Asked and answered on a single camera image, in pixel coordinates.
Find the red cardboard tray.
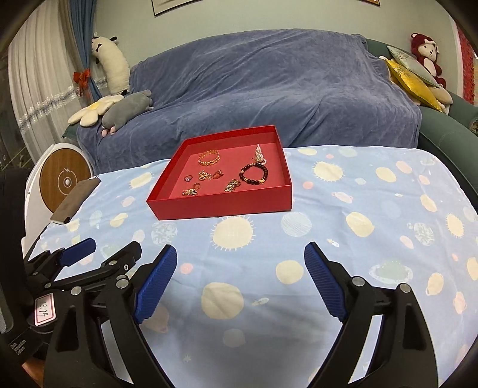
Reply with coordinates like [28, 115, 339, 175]
[147, 125, 292, 221]

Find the gold watch band piece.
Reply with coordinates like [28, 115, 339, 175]
[181, 188, 198, 196]

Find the blue planet print cloth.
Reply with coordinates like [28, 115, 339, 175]
[35, 146, 477, 387]

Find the black bead bracelet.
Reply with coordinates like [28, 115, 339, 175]
[238, 161, 270, 186]

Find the round wooden white appliance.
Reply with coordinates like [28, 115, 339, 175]
[21, 143, 92, 254]

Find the beige plush cushion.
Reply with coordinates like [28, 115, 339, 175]
[429, 86, 454, 115]

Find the framed wall picture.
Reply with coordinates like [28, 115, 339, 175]
[361, 0, 381, 7]

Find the brown phone case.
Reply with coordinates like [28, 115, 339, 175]
[50, 177, 100, 225]

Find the gold chain bangle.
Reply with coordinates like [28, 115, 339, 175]
[198, 150, 220, 167]

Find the grey mouse plush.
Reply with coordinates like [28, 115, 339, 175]
[101, 89, 153, 137]

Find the red bow tieback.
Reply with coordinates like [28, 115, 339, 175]
[73, 69, 91, 98]

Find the green sofa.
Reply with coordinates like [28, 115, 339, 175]
[364, 38, 478, 198]

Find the red monkey plush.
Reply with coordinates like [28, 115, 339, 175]
[411, 33, 446, 88]

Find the white flower cushion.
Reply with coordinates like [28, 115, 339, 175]
[68, 95, 124, 127]

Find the white sheer curtain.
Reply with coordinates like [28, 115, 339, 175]
[8, 1, 96, 162]

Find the white alpaca plush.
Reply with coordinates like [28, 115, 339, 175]
[91, 36, 131, 96]

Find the blue curtain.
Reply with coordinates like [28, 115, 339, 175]
[66, 0, 101, 103]

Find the purple blanket covered sofa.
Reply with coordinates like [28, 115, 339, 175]
[77, 29, 422, 174]

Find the grey silver pillow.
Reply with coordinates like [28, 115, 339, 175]
[387, 45, 439, 87]

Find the gold hoop earring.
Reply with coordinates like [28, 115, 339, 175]
[212, 170, 223, 179]

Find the gold pillow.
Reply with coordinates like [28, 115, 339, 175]
[382, 57, 445, 112]

